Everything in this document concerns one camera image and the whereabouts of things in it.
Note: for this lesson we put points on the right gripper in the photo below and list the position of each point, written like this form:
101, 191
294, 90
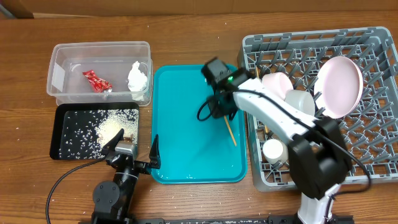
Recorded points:
216, 111

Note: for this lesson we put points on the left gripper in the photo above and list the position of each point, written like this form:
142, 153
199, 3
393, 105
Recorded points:
154, 161

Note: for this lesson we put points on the pink bowl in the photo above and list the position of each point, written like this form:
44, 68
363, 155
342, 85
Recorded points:
277, 83

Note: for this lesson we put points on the white cup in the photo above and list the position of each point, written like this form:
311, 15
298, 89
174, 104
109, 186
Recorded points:
275, 151

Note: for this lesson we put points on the white napkin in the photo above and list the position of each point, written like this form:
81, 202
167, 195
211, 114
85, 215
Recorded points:
137, 80

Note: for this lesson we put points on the red snack wrapper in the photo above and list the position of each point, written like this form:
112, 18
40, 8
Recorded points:
98, 84

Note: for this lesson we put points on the grey bowl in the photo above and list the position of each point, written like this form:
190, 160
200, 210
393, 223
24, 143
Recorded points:
301, 100

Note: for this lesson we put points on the pink plate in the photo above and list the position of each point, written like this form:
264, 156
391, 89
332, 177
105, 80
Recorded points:
339, 86

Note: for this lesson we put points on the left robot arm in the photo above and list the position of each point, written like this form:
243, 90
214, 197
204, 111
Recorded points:
112, 199

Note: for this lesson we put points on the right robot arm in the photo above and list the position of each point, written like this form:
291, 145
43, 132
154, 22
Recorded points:
318, 157

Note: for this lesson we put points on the black food waste tray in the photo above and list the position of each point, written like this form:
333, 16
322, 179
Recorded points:
81, 130

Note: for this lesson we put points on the teal plastic tray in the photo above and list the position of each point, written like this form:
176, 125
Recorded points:
193, 151

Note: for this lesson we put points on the clear plastic bin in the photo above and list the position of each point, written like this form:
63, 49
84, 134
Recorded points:
111, 61

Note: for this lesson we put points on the grey dish rack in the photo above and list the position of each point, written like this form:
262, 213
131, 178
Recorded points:
370, 130

